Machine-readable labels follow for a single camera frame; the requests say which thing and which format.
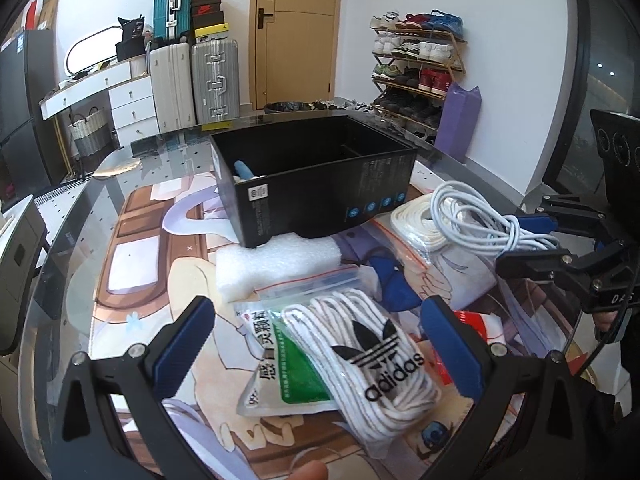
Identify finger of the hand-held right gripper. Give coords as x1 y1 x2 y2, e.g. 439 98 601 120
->
515 194 608 243
495 242 626 288

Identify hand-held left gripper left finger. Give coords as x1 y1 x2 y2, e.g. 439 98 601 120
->
59 296 217 480

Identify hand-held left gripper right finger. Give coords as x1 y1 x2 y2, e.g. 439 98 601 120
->
420 295 587 480

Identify white charging cable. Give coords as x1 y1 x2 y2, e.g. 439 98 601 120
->
429 180 561 253

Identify bagged white shoelaces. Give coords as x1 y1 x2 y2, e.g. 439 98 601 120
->
282 287 443 461

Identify black cardboard box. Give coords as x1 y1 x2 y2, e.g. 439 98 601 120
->
207 112 418 250

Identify person's left hand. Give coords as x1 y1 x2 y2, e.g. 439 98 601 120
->
289 460 329 480

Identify red white packet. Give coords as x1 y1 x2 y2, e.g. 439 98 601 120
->
452 309 508 348

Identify white green medicine packet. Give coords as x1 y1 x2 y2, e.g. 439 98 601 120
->
234 302 341 418

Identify black framed window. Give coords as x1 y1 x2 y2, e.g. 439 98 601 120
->
542 0 640 201

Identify white foam strip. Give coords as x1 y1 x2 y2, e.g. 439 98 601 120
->
215 234 342 305

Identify bagged cream shoelaces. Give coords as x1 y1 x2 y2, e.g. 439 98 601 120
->
389 195 451 253

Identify purple bag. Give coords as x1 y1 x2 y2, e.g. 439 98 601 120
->
434 81 482 163

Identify clear zip bag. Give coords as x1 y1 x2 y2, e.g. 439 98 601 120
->
255 264 362 297

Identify wooden shoe rack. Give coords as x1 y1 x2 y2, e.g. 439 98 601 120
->
371 27 468 136

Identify shoe rack with shoes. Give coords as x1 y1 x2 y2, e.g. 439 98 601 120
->
370 9 466 136

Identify grey side cabinet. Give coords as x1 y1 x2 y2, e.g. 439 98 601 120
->
0 195 48 356

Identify gold round plate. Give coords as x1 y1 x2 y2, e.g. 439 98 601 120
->
94 157 142 178

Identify pile of loose shoes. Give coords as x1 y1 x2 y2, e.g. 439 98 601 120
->
312 100 376 113

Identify woven striped basket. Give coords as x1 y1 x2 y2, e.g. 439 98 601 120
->
67 107 111 158

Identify white vanity desk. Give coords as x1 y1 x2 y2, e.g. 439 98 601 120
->
39 55 161 148

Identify white suitcase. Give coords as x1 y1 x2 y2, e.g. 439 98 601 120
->
149 42 197 133

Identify silver suitcase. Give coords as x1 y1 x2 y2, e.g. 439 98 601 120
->
190 38 241 125

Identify dark grey fridge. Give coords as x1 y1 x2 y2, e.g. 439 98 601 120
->
0 27 63 201

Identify tan wooden door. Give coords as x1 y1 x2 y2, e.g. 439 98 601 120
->
248 0 343 111

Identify oval mirror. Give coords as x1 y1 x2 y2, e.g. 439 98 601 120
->
66 24 126 78

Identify teal suitcase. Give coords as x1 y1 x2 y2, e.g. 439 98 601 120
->
152 0 193 43

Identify flat cardboard box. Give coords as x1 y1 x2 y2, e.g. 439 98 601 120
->
39 0 60 31

